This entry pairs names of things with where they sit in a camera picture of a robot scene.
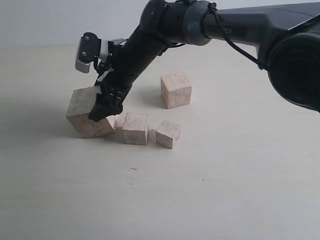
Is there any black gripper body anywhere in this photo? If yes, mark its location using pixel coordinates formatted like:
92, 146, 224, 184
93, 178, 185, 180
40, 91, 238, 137
94, 69, 133, 108

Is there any third largest wooden cube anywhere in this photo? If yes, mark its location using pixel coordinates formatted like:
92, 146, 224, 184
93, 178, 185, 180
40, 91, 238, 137
122, 112, 149, 146

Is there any second largest wooden cube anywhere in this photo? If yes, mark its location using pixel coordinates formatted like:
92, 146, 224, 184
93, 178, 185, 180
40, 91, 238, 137
160, 72, 192, 109

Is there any smallest wooden cube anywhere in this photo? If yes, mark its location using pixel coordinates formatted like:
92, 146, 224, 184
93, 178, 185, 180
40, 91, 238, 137
155, 119, 182, 149

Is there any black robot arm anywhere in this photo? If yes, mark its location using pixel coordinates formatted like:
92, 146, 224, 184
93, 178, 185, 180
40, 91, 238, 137
89, 0, 320, 122

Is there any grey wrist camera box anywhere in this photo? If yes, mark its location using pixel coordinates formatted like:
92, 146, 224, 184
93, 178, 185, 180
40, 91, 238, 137
75, 32, 109, 74

